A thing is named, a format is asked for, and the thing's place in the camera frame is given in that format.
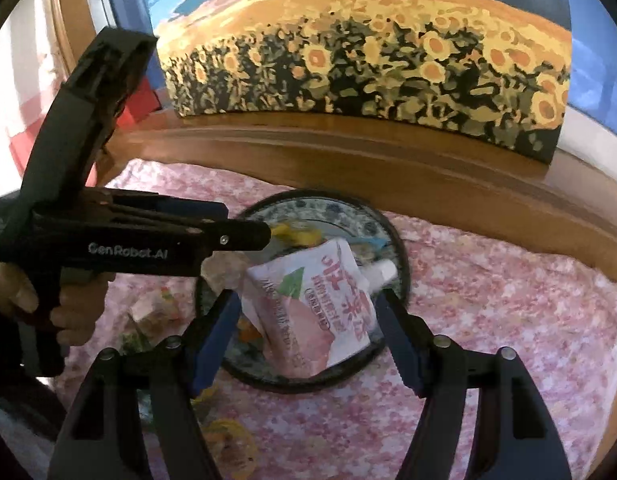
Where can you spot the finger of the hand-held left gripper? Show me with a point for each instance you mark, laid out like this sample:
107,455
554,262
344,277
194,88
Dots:
188,209
228,242

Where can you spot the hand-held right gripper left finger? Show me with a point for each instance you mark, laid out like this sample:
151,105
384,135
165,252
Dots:
221,340

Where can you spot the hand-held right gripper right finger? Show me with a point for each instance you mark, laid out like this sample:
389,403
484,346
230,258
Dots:
398,340

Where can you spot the yellow candy wrapper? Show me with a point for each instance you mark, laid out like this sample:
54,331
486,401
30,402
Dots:
293,235

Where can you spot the dark rimmed patterned plate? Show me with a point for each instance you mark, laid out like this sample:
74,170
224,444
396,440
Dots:
308,210

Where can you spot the pink white drink pouch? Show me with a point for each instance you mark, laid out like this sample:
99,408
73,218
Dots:
313,320

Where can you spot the person's left hand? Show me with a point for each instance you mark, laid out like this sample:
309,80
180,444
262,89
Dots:
16,295

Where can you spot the pink green candy packet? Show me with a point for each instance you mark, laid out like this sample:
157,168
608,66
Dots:
156,307

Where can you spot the green snack packet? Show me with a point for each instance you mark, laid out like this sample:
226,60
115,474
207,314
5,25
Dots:
134,342

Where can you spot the pink floral blanket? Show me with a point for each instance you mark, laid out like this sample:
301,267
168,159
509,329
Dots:
488,360

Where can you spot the yellow orange candy packet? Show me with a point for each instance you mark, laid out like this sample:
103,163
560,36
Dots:
228,432

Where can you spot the blue candy wrapper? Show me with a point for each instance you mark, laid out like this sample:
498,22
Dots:
373,246

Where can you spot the red box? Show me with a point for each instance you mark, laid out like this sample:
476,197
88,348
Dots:
138,107

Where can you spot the wooden bed headboard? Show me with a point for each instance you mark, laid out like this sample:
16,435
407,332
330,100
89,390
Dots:
388,160

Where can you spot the black yellow floral cloth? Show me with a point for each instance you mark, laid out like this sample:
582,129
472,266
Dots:
363,60

